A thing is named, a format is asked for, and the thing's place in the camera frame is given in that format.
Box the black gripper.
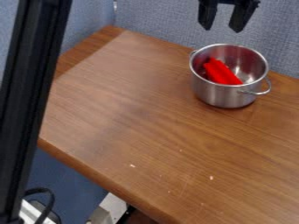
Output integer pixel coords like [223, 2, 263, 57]
[198, 0, 261, 33]

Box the metal pot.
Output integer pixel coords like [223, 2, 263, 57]
[190, 44, 273, 109]

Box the red star-shaped block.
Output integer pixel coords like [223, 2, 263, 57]
[203, 58, 243, 85]

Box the black cable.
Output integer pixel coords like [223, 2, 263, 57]
[23, 187, 57, 224]

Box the dark vertical bar at left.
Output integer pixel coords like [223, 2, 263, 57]
[0, 0, 73, 224]

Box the white box below table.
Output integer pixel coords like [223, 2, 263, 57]
[20, 199, 46, 224]

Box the white table bracket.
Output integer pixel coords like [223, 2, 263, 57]
[87, 193, 127, 224]

